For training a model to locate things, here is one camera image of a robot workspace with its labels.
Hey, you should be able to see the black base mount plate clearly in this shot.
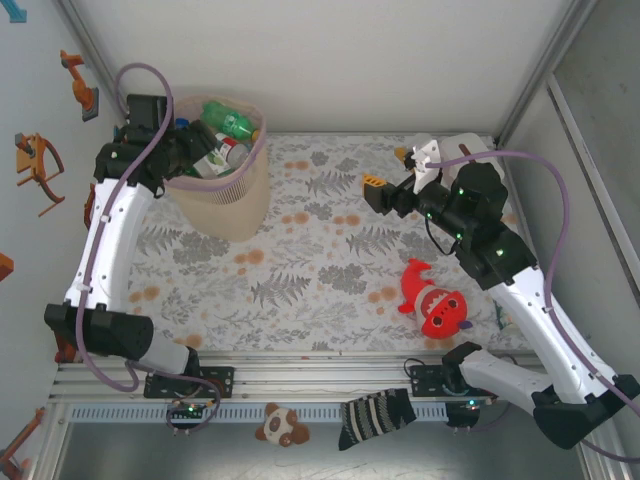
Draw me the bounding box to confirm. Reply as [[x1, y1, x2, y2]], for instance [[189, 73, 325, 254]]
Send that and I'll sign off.
[[408, 363, 501, 400], [143, 366, 236, 400]]

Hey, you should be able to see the brown white panda plush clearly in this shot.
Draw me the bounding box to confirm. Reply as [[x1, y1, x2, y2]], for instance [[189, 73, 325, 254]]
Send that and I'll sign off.
[[254, 402, 311, 448]]

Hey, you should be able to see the small lime label bottle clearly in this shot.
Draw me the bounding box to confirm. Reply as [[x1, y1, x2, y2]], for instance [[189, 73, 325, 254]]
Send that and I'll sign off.
[[192, 144, 231, 179]]

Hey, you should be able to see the aluminium frame post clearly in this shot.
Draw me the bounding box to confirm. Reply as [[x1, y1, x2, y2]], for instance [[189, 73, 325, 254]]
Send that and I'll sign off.
[[58, 0, 131, 126], [494, 0, 600, 149]]

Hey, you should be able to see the red label clear bottle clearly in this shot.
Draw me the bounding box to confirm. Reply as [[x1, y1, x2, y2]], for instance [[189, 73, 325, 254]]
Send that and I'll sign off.
[[213, 132, 254, 169]]

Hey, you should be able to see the white slotted cable duct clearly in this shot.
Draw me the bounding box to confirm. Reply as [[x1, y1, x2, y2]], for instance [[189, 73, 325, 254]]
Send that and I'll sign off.
[[67, 402, 451, 425]]

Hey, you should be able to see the crushed green plastic bottle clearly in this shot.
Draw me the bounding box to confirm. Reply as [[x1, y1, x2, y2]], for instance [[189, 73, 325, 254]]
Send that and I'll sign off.
[[199, 101, 262, 142]]

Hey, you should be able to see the black controller board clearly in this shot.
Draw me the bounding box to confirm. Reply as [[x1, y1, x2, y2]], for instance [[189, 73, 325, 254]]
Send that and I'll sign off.
[[167, 398, 209, 420], [446, 398, 484, 429]]

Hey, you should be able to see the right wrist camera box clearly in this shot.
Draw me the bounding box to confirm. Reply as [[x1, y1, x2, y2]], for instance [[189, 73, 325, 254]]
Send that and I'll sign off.
[[406, 138, 445, 194]]

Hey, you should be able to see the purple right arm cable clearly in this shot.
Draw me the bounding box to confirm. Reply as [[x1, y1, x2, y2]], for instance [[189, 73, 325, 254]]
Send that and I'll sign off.
[[424, 151, 640, 464]]

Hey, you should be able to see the red shark plush toy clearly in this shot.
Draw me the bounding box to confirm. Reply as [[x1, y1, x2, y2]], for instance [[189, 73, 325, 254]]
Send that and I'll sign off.
[[398, 258, 474, 341]]

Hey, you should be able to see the white pink tissue box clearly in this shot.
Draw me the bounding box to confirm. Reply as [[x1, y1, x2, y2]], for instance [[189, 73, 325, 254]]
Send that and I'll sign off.
[[439, 133, 504, 174]]

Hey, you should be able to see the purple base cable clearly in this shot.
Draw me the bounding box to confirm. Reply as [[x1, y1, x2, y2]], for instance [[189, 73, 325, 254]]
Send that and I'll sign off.
[[166, 382, 225, 437], [446, 384, 514, 434]]

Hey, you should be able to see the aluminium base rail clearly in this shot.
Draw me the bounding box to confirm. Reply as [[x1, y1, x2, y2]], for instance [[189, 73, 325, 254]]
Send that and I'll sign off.
[[48, 349, 599, 404]]

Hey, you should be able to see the beige ribbed plastic bin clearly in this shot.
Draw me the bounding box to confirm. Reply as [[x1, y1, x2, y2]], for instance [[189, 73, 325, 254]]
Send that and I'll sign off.
[[163, 93, 271, 244]]

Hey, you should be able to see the black white striped sock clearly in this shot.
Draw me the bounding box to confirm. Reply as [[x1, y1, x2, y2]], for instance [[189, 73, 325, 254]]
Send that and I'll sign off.
[[337, 388, 418, 452]]

